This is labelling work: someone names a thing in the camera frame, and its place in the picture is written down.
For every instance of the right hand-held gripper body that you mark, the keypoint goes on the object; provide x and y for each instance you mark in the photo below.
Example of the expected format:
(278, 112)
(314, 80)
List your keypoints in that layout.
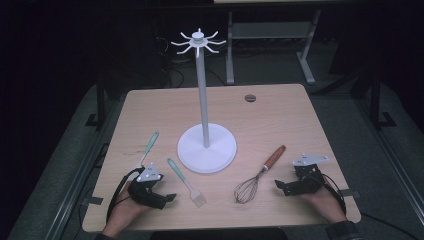
(308, 181)

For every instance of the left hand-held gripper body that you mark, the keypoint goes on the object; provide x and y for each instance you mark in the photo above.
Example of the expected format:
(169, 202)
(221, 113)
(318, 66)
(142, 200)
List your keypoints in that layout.
(146, 193)

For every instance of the white utensil rack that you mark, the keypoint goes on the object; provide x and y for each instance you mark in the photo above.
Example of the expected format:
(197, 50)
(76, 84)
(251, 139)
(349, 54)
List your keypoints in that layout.
(206, 153)

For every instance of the person's left hand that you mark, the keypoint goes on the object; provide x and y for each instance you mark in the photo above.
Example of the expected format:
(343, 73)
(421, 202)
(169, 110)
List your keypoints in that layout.
(125, 211)

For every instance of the person's right hand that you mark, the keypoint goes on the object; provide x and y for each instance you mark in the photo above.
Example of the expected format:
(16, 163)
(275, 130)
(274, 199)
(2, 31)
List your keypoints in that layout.
(328, 205)

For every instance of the grey tape strip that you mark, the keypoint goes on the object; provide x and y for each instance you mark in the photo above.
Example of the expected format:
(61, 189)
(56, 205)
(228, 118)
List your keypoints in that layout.
(348, 193)
(93, 200)

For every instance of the grey round table grommet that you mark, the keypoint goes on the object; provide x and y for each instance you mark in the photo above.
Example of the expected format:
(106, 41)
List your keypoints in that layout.
(250, 98)

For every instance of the black metal stand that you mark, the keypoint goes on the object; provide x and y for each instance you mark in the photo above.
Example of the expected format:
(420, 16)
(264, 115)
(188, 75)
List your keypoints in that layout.
(376, 106)
(100, 106)

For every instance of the metal floor rail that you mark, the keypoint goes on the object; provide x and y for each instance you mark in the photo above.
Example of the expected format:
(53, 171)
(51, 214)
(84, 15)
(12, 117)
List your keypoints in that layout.
(71, 193)
(400, 173)

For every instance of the white desk frame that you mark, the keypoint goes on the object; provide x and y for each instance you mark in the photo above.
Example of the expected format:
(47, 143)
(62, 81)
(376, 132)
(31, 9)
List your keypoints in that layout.
(270, 30)

